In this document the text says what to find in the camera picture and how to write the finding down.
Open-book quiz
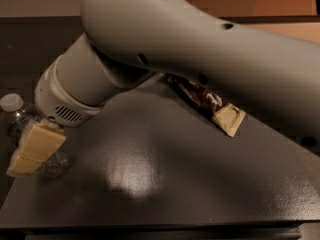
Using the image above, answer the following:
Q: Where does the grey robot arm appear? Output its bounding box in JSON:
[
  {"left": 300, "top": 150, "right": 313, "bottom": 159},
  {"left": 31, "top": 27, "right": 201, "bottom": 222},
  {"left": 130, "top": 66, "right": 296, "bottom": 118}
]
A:
[{"left": 7, "top": 0, "right": 320, "bottom": 176}]

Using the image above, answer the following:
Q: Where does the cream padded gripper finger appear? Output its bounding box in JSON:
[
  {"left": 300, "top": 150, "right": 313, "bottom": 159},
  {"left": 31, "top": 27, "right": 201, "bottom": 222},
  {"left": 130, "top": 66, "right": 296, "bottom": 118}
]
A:
[{"left": 6, "top": 119, "right": 66, "bottom": 177}]

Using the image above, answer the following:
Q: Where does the brown and cream snack bag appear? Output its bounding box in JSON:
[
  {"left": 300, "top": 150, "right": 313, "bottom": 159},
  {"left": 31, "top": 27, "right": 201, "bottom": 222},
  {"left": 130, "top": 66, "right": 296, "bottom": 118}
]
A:
[{"left": 166, "top": 74, "right": 246, "bottom": 138}]

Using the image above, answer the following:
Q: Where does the clear plastic water bottle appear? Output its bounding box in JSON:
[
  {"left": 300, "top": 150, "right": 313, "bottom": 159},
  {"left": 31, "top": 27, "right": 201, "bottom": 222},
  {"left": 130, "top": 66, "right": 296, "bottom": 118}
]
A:
[{"left": 0, "top": 92, "right": 70, "bottom": 180}]

